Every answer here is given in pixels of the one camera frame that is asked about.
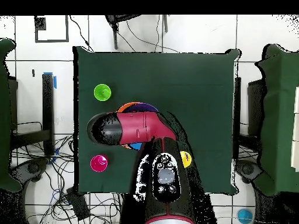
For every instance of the green cup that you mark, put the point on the green cup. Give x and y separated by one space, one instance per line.
102 94

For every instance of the red cup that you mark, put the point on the red cup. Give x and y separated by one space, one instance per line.
98 164

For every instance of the yellow cup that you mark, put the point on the yellow cup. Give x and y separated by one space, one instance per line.
186 158

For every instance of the black table frame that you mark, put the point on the black table frame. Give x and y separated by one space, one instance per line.
255 105
48 105

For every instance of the light blue bowl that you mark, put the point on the light blue bowl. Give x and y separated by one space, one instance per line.
136 146

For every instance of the large yellow-orange bowl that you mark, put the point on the large yellow-orange bowl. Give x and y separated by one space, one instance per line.
123 107

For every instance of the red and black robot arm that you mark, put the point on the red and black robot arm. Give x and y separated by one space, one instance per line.
140 126

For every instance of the dark green tablecloth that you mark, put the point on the dark green tablecloth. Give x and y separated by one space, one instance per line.
163 70

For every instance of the green cloth side table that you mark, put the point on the green cloth side table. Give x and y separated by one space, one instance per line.
278 116
4 116

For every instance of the black floor frame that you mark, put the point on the black floor frame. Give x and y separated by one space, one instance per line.
40 23

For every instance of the blue cup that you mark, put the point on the blue cup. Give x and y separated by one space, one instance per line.
244 215

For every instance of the purple bowl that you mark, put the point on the purple bowl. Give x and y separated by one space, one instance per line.
142 108

